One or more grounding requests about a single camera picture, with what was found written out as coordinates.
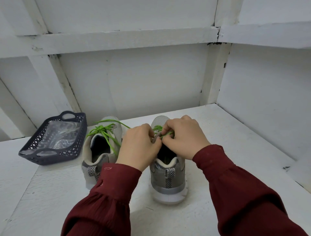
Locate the dark plastic lattice basket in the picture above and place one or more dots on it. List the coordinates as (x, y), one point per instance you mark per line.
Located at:
(26, 155)

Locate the clear plastic bag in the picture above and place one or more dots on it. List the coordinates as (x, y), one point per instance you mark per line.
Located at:
(61, 135)

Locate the person's right forearm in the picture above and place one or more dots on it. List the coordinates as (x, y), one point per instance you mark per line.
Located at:
(243, 194)

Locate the green shoelace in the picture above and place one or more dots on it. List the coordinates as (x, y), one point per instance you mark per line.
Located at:
(102, 130)
(158, 129)

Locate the person's right hand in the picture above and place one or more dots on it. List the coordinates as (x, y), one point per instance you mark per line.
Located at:
(187, 138)

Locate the grey mesh shoe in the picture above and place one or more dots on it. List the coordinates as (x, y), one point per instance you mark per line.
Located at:
(97, 155)
(167, 182)

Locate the person's left forearm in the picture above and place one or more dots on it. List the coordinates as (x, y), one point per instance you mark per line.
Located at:
(104, 199)

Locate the person's left hand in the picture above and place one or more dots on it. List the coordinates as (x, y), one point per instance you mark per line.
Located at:
(137, 148)

